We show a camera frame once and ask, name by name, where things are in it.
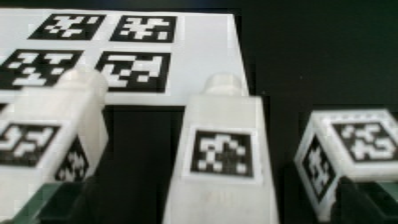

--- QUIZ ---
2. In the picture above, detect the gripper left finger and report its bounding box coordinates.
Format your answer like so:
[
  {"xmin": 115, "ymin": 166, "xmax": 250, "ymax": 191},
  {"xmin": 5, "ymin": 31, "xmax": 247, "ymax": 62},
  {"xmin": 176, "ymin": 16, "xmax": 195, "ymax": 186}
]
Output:
[{"xmin": 11, "ymin": 177, "xmax": 96, "ymax": 224}]

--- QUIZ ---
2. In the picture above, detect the white tagged cube near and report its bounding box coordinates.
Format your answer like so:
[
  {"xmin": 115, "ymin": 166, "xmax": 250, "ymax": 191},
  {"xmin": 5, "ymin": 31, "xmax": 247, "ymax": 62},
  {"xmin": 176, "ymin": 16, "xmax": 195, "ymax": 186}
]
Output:
[{"xmin": 293, "ymin": 109, "xmax": 398, "ymax": 222}]

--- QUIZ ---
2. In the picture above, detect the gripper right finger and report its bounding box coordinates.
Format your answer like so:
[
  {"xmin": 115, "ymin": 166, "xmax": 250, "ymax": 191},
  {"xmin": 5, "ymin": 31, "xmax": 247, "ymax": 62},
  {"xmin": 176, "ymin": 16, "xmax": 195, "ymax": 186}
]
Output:
[{"xmin": 330, "ymin": 177, "xmax": 398, "ymax": 224}]

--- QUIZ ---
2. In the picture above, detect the white chair leg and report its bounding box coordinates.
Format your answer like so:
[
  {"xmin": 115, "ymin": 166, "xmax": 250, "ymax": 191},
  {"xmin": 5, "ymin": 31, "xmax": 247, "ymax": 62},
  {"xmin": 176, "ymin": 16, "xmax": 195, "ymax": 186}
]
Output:
[
  {"xmin": 0, "ymin": 68, "xmax": 108, "ymax": 221},
  {"xmin": 162, "ymin": 74, "xmax": 279, "ymax": 224}
]

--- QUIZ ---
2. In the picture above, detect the white tag plate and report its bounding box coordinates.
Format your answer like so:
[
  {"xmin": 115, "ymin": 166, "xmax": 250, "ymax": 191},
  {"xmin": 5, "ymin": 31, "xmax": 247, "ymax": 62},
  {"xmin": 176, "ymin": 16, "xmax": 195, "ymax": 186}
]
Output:
[{"xmin": 0, "ymin": 7, "xmax": 247, "ymax": 106}]

